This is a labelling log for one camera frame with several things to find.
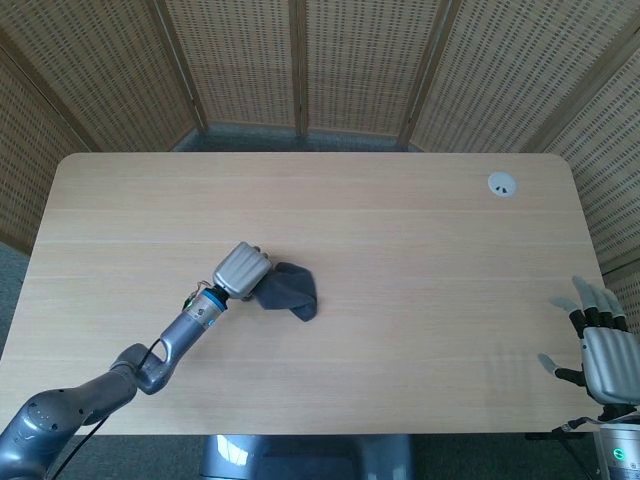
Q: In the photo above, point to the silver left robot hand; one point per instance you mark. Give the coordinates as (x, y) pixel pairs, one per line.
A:
(242, 270)

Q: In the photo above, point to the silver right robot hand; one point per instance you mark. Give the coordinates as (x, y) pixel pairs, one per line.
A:
(610, 360)

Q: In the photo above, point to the dark grey microfibre cloth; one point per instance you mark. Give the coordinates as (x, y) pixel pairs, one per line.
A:
(292, 292)

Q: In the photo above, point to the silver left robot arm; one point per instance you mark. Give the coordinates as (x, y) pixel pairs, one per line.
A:
(185, 330)

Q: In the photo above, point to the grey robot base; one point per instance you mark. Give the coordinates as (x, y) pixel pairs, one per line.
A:
(305, 457)

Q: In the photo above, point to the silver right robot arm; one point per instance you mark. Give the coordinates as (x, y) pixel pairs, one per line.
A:
(620, 450)

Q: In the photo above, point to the woven rattan screen panel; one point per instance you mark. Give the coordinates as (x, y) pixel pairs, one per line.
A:
(500, 70)
(30, 160)
(240, 60)
(610, 175)
(360, 60)
(110, 65)

